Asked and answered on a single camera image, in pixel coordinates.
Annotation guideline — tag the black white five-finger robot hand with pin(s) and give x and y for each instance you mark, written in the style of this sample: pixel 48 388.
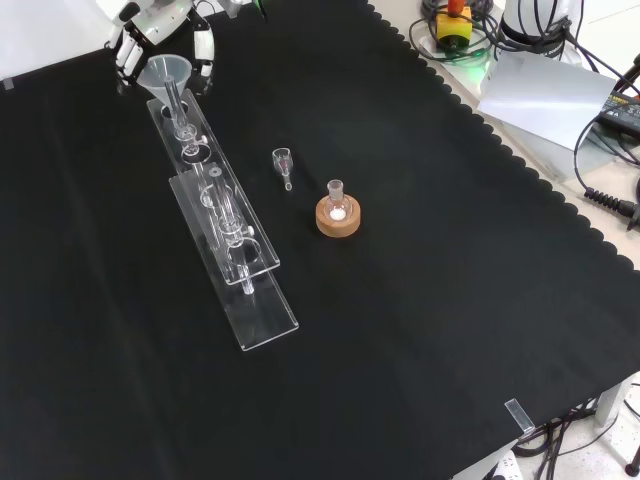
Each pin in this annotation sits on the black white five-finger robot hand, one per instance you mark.
pixel 155 22

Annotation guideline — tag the translucent plastic funnel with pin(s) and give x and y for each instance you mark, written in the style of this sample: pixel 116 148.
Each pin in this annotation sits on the translucent plastic funnel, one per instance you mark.
pixel 162 75

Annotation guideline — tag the clear glass weighing funnel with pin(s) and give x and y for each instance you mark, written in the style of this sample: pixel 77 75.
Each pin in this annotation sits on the clear glass weighing funnel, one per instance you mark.
pixel 283 160

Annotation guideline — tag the clear acrylic funnel stand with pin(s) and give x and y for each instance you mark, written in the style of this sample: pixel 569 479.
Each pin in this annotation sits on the clear acrylic funnel stand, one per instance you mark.
pixel 220 210

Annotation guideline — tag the clear round-bottom glass flask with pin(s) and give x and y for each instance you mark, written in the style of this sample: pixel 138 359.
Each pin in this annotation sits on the clear round-bottom glass flask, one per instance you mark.
pixel 336 202

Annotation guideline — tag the yellow stop button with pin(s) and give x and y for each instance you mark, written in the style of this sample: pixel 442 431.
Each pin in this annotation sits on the yellow stop button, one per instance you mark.
pixel 454 27

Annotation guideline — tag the black cloth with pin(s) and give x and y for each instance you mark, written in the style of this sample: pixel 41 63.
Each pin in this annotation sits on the black cloth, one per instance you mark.
pixel 400 300

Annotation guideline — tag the black power adapter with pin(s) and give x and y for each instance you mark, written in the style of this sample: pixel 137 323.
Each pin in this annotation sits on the black power adapter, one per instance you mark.
pixel 622 112

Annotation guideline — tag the white power strip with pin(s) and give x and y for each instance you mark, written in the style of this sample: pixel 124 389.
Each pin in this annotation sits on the white power strip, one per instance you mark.
pixel 507 465

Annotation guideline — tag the grey table leg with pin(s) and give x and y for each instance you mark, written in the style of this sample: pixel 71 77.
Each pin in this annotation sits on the grey table leg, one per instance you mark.
pixel 617 397

